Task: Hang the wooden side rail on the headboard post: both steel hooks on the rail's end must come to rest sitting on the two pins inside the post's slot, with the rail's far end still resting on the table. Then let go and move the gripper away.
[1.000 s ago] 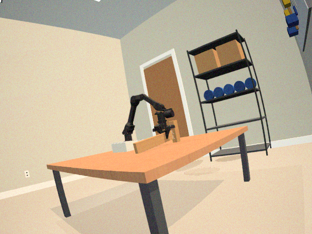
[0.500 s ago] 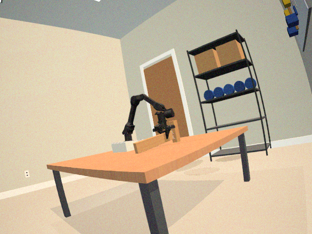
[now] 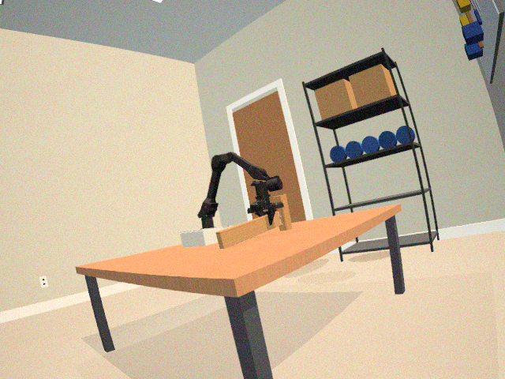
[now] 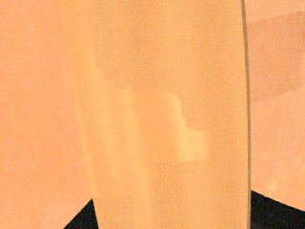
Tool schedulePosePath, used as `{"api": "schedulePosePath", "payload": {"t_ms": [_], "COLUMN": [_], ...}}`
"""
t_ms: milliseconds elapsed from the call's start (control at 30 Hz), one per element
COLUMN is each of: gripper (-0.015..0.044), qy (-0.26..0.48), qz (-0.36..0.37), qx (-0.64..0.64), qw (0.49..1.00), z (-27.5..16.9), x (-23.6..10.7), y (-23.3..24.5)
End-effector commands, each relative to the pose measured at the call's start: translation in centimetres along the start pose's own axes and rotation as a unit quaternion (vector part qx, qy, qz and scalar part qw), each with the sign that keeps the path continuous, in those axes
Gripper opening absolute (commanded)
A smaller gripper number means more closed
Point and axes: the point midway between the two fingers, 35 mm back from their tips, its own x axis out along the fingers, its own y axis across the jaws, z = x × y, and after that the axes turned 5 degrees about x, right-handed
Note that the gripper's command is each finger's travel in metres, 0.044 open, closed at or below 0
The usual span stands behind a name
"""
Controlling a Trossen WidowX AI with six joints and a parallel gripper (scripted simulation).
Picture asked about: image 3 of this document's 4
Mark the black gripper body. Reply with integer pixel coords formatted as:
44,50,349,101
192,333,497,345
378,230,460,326
247,193,284,214

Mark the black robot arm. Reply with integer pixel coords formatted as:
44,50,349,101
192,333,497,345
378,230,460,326
197,152,283,229

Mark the wooden post with slot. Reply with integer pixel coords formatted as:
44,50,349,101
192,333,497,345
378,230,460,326
273,194,292,231

